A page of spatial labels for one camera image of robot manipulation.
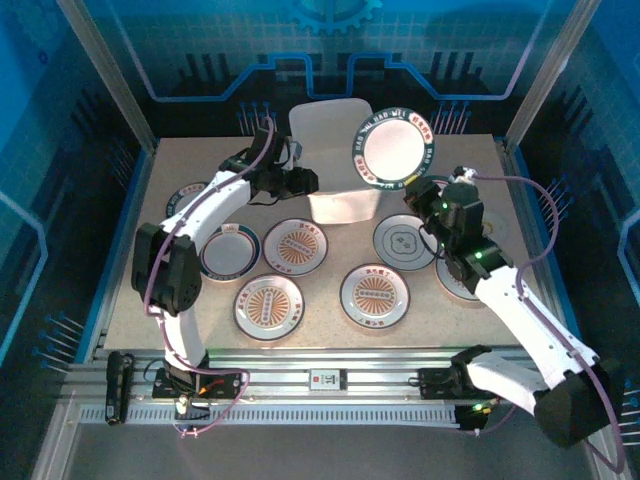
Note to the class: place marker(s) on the plate with lettered green rim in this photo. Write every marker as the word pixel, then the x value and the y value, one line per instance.
pixel 395 145

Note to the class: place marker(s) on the black controller box green light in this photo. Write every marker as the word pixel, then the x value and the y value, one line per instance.
pixel 470 417

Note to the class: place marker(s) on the small white label box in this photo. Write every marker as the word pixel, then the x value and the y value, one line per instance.
pixel 327 380

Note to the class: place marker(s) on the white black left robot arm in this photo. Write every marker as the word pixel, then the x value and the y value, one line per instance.
pixel 210 200

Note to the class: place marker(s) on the white plate orange sunburst print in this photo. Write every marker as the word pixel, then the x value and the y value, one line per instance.
pixel 375 302
pixel 295 247
pixel 452 287
pixel 267 307

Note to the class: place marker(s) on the plate with red lettered rim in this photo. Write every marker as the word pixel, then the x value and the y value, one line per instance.
pixel 182 197

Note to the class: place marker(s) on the aluminium frame post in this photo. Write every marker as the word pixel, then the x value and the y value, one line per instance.
pixel 110 75
pixel 548 75

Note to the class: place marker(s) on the white plate with crown logo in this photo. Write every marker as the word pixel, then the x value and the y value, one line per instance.
pixel 232 255

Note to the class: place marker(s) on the translucent white plastic bin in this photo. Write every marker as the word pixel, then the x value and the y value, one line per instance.
pixel 325 145

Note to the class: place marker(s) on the small white connector board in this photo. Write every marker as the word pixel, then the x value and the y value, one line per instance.
pixel 185 406

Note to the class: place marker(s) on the grey plate with clover outline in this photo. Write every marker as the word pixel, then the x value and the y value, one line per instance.
pixel 400 242

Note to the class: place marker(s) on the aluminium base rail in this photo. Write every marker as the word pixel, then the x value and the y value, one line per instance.
pixel 280 372

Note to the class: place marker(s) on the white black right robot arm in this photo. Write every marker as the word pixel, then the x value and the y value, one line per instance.
pixel 530 320

